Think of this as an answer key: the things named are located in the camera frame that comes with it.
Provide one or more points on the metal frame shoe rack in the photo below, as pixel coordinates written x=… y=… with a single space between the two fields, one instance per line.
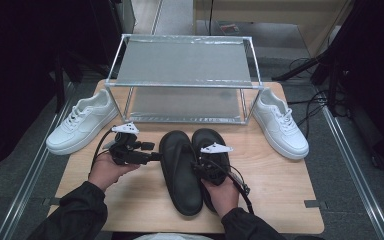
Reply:
x=183 y=60

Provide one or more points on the person's white clothing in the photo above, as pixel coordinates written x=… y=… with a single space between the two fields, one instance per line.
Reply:
x=173 y=237

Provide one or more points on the black stand post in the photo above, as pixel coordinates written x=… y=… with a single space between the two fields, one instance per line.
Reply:
x=59 y=90

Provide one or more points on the black slipper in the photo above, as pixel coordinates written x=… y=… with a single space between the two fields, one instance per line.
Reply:
x=208 y=138
x=180 y=176

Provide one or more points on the grey cabinet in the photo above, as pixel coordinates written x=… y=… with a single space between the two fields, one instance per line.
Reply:
x=128 y=16

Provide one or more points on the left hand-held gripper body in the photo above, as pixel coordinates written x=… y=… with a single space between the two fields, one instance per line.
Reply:
x=125 y=150

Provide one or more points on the metal floor rail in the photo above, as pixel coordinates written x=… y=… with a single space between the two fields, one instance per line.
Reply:
x=30 y=176
x=358 y=176

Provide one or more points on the person's right hand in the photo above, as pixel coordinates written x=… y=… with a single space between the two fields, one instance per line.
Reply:
x=223 y=198

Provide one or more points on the red labelled flat item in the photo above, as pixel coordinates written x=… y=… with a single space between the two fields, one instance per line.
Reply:
x=229 y=29

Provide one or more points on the dark curtain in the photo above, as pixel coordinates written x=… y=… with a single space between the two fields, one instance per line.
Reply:
x=376 y=66
x=13 y=66

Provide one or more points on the black tripod stand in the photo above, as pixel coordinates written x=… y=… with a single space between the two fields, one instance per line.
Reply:
x=300 y=66

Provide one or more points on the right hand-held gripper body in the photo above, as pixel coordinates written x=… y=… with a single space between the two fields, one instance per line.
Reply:
x=213 y=166

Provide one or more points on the light wooden cabinet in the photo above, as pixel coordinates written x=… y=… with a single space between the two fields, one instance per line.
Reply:
x=263 y=10

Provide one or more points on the white sneaker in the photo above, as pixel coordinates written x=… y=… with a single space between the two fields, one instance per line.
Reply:
x=283 y=130
x=80 y=126

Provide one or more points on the person's left hand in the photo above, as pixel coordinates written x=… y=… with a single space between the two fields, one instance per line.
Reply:
x=106 y=173

